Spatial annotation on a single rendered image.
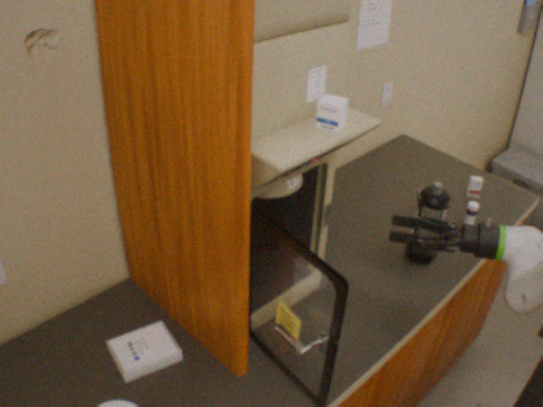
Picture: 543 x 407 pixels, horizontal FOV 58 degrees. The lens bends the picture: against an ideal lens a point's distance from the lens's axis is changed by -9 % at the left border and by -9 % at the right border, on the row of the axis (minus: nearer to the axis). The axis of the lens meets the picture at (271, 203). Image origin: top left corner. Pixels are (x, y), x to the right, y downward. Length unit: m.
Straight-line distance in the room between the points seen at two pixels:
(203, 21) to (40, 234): 0.76
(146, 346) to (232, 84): 0.74
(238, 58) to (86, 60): 0.53
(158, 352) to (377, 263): 0.74
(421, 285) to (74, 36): 1.18
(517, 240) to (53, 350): 1.23
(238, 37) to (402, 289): 1.00
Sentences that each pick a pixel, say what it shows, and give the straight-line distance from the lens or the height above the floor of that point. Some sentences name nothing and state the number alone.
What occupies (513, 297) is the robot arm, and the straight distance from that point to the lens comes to 1.35.
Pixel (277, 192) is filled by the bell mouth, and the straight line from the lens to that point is 1.24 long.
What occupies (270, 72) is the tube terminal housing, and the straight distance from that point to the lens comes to 1.03.
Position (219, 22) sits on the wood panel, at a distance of 0.86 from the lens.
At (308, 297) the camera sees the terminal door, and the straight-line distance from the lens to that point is 1.03.
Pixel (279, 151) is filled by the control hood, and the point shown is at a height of 1.51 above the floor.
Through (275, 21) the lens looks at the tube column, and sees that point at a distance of 1.01.
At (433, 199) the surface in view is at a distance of 1.58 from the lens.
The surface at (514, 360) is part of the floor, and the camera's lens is 2.86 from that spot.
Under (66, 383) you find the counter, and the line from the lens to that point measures 1.38.
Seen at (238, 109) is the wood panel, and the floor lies 1.64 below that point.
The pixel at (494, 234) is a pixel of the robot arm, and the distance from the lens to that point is 1.39.
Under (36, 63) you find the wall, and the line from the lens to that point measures 1.24.
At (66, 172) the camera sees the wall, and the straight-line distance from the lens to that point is 1.37.
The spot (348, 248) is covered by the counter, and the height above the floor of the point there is 0.94.
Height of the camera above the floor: 2.01
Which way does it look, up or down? 34 degrees down
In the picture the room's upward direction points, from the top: 3 degrees clockwise
